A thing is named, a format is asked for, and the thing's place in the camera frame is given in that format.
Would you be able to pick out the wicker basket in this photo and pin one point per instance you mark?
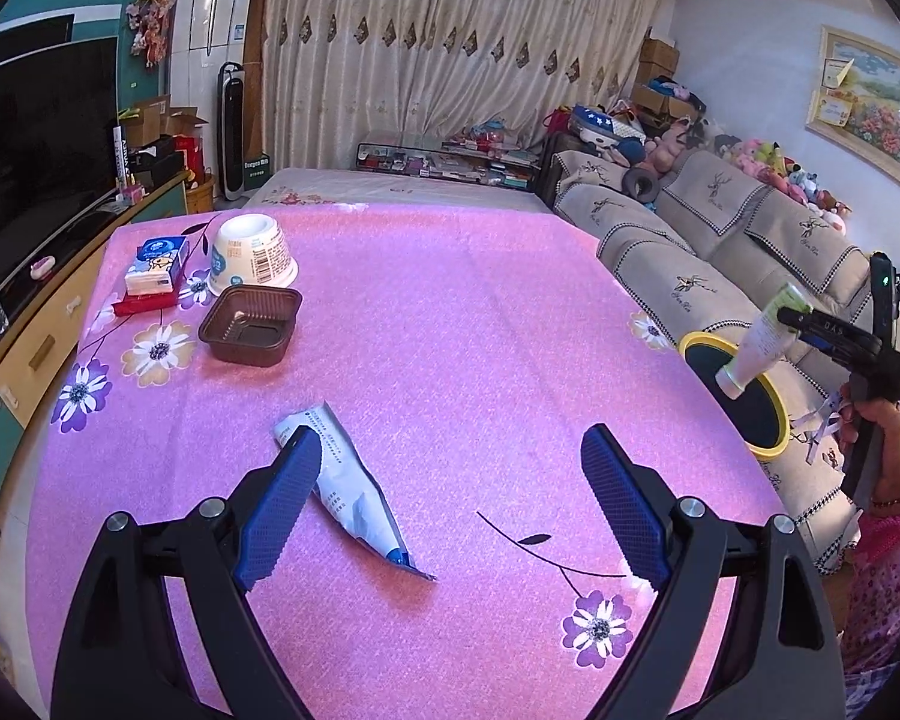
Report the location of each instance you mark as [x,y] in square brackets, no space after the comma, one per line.
[201,196]

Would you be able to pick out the person's right hand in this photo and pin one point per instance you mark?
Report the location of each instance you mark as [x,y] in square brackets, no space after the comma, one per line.
[889,442]

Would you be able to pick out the small pink white object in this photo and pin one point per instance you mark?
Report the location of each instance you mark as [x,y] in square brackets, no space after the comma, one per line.
[43,268]

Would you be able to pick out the white yogurt cup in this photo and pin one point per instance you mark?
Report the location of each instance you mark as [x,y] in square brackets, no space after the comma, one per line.
[251,255]

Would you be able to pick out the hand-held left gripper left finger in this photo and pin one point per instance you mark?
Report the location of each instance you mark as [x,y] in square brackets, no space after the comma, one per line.
[281,510]

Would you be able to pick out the black tower fan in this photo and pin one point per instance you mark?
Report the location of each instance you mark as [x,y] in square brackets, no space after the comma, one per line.
[232,135]

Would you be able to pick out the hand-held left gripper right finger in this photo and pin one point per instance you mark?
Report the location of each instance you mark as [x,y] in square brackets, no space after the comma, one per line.
[622,502]

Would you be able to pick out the person's right forearm pink sleeve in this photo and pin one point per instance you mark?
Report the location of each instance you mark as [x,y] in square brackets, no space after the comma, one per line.
[892,585]

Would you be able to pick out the stack of cardboard boxes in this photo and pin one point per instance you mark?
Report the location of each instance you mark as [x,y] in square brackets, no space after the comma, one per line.
[660,75]

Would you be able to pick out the framed floral painting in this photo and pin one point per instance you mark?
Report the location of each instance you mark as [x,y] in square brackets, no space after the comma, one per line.
[881,101]

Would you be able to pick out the cream floral table cover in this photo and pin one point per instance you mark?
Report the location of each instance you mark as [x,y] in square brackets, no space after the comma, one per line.
[390,187]

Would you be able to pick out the open cardboard box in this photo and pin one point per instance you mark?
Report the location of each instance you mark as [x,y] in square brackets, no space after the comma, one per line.
[184,124]

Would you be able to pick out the brown plastic tray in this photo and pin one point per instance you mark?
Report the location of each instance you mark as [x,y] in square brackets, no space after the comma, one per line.
[247,330]

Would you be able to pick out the yellow rimmed black bin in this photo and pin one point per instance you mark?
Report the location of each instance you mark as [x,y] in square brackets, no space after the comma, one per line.
[757,420]

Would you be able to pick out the green label plastic bottle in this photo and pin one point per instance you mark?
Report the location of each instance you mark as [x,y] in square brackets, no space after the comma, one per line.
[761,349]

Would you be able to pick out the blue tissue pack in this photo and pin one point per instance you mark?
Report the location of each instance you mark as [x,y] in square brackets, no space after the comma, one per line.
[157,264]

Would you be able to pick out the white standing air conditioner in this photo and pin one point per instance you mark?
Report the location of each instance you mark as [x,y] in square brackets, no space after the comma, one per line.
[206,22]

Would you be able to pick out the black rack of books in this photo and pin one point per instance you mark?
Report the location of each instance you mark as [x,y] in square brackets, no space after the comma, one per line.
[442,161]

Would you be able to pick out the artificial flower decoration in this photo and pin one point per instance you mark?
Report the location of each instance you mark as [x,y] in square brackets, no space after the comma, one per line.
[150,15]

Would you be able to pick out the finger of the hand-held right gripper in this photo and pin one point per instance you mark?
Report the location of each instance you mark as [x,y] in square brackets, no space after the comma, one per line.
[795,320]

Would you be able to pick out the black flat television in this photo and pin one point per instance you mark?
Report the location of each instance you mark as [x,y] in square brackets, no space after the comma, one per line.
[37,165]

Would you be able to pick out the teal yellow television cabinet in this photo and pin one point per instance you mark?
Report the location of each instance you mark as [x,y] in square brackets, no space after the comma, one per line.
[22,390]

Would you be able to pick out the blue star plush shoe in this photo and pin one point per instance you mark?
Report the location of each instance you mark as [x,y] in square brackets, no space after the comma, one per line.
[596,120]

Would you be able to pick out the pink floral tablecloth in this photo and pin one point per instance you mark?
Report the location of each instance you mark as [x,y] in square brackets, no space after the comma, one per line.
[457,360]

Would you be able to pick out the pile of plush toys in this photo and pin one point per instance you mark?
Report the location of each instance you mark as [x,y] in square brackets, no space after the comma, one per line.
[780,169]

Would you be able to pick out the purple ruffled cloth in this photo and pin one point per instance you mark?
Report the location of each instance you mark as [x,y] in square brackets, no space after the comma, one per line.
[817,427]

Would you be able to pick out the grey embroidered sofa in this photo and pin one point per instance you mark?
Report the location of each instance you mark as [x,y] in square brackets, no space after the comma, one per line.
[720,225]

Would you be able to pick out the white blue snack wrapper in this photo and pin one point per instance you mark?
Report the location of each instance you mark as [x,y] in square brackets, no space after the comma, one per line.
[352,487]

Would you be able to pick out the flat red box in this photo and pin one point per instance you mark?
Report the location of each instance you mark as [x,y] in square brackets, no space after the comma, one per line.
[146,302]

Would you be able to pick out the beige patterned curtain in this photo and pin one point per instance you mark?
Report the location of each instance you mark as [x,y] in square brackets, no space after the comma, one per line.
[457,45]

